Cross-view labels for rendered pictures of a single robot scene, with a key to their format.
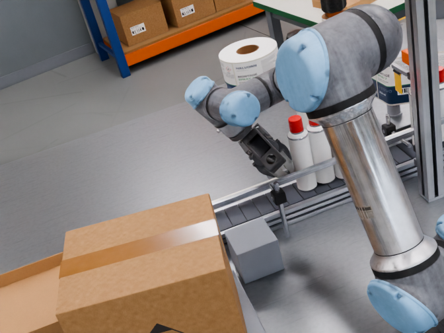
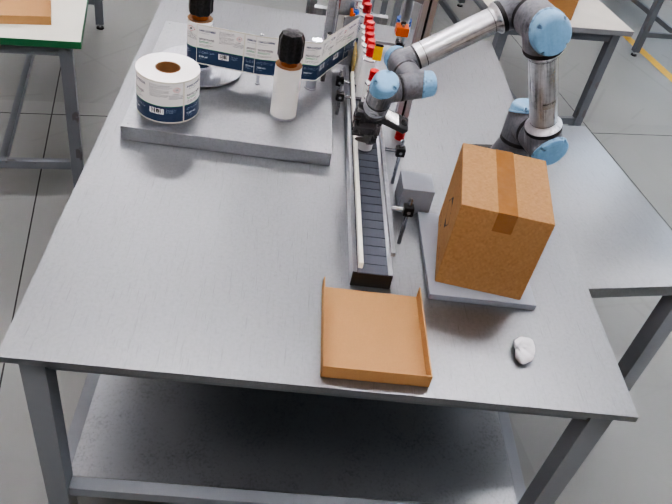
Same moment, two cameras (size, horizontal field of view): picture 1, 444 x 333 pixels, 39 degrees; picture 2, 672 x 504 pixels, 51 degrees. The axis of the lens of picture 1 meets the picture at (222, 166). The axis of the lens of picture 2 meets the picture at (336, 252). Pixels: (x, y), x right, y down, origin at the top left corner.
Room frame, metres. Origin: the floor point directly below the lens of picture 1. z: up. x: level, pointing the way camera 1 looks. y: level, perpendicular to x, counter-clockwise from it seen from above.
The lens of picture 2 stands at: (1.31, 1.78, 2.12)
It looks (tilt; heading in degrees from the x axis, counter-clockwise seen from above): 41 degrees down; 271
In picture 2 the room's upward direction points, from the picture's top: 12 degrees clockwise
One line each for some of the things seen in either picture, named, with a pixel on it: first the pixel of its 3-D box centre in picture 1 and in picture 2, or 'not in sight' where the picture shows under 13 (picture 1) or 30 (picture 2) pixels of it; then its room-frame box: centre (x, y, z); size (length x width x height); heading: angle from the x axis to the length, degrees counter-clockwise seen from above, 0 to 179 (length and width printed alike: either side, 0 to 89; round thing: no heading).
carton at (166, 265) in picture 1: (158, 300); (491, 220); (0.94, 0.19, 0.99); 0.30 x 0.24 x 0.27; 90
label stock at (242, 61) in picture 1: (252, 69); (168, 87); (1.99, -0.19, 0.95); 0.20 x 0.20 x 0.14
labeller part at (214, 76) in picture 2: not in sight; (198, 65); (1.98, -0.49, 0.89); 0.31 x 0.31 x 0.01
